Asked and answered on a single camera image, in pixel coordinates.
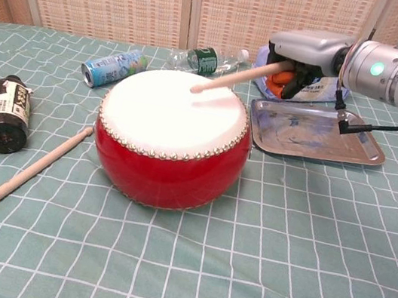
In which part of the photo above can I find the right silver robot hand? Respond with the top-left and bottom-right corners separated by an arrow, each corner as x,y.
260,22 -> 356,109

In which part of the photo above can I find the wooden drumstick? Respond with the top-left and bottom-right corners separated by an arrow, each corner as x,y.
189,47 -> 294,110
0,111 -> 95,241

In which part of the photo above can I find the rectangular metal tray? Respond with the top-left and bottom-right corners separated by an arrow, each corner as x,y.
243,94 -> 393,174

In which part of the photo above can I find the red drum white skin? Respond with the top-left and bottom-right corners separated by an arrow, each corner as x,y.
82,59 -> 263,224

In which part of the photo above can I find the lilac tissue pack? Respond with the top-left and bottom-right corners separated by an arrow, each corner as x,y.
247,43 -> 357,113

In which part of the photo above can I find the clear bottle green label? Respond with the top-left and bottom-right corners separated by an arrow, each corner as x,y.
165,36 -> 251,84

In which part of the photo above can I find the blue green drink can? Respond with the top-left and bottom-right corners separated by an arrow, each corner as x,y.
78,41 -> 151,97

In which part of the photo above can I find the green checked tablecloth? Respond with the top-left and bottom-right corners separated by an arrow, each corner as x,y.
0,19 -> 398,298

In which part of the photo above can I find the dark brown labelled bottle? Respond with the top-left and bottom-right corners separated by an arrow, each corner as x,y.
0,73 -> 38,158

